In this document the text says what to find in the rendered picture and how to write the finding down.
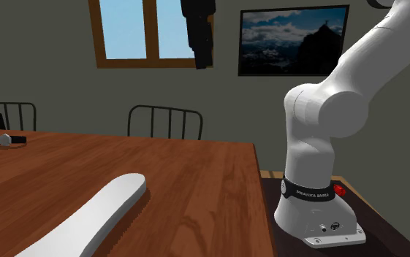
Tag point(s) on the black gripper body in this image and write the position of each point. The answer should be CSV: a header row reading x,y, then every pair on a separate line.
x,y
200,32

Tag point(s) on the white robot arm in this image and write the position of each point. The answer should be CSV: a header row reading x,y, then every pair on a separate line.
x,y
311,149

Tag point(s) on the brown wooden framed window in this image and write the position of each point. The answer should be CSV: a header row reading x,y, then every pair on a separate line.
x,y
151,35

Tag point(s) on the black framed mountain picture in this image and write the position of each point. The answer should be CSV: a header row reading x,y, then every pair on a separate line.
x,y
293,41

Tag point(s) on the black metal chair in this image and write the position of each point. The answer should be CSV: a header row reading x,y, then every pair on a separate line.
x,y
170,122
20,115

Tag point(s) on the brown wooden table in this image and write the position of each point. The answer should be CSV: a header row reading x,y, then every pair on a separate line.
x,y
197,185

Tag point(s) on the long white curved flat object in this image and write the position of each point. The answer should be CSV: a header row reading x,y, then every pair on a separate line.
x,y
94,217

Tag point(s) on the black wristwatch with silver face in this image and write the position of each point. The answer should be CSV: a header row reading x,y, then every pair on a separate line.
x,y
5,139

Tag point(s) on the dark robot stand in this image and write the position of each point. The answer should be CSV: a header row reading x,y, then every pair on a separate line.
x,y
382,235

